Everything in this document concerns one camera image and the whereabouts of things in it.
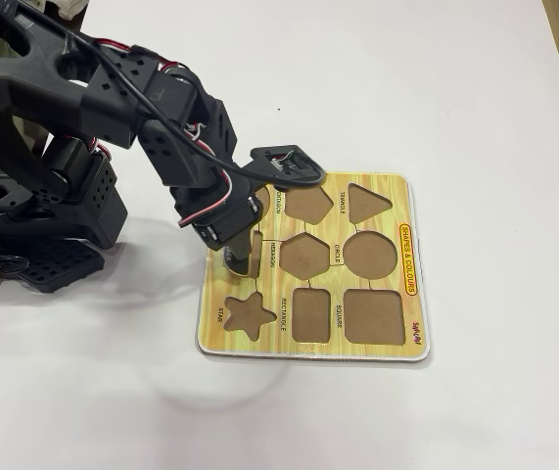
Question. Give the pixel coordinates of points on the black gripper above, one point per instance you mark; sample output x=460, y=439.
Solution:
x=221, y=226

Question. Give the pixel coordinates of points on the black semicircle piece yellow pin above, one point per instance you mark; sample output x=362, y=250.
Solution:
x=232, y=267

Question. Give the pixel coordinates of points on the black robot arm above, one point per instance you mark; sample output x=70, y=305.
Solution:
x=24, y=78

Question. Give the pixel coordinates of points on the wooden shape puzzle board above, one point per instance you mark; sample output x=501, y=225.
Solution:
x=269, y=313

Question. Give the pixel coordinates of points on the white cloth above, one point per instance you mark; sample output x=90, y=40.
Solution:
x=71, y=7

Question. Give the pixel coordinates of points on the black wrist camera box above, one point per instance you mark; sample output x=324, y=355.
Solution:
x=259, y=153

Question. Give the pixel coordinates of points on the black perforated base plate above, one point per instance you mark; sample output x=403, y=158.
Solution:
x=59, y=267

